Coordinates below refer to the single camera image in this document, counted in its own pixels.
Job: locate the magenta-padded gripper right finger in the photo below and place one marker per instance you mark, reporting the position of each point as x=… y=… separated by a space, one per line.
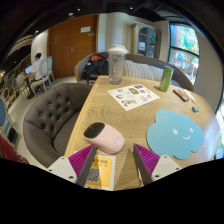
x=146 y=160

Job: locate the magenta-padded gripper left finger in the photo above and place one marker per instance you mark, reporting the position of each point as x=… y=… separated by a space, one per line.
x=81 y=160

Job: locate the pink and black computer mouse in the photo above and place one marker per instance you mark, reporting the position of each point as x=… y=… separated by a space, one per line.
x=107 y=138

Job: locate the blue cloud-shaped mouse pad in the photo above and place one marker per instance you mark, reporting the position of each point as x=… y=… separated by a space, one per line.
x=173 y=133

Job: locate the yellow code card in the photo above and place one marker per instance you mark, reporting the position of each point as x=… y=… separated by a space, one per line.
x=103 y=166

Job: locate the grey tufted armchair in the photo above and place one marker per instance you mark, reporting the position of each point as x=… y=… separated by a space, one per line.
x=50 y=116

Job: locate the white sticker sheet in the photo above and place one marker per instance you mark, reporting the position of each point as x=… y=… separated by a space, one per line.
x=133 y=96

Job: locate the small blue eraser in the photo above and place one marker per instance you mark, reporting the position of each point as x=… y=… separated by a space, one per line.
x=195 y=109

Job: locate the red fabric object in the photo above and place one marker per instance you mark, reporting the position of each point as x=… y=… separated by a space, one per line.
x=10 y=153

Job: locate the flat black and red box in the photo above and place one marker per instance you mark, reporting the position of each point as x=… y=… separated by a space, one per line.
x=181 y=95

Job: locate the white tube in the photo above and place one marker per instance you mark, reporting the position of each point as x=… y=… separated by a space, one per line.
x=190 y=96

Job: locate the large glass window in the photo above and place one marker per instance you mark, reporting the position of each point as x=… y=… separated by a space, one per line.
x=183 y=50
x=220 y=126

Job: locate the green drink can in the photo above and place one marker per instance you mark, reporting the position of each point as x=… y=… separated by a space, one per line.
x=166 y=79

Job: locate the striped cushion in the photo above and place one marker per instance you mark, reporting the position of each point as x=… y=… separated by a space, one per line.
x=136 y=70
x=155 y=73

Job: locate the blue-backed chair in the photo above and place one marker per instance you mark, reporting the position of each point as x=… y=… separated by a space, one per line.
x=4 y=116

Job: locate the grey curved sofa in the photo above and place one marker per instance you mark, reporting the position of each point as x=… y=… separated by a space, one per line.
x=181 y=78

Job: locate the black backpack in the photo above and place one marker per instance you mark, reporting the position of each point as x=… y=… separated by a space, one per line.
x=95 y=68

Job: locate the group of white chairs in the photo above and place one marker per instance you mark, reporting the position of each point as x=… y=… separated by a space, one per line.
x=45 y=71

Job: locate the clear plastic shaker bottle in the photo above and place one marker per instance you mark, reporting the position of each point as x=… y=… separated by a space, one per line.
x=116 y=66

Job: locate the person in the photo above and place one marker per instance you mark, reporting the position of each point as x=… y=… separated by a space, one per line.
x=36 y=68

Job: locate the laptop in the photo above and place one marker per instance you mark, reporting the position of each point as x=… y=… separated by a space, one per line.
x=28 y=69

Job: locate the brown wooden door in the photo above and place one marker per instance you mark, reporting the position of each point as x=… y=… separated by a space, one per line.
x=70 y=50

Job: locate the cabinet with glass door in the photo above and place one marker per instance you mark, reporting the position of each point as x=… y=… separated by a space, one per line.
x=146 y=41

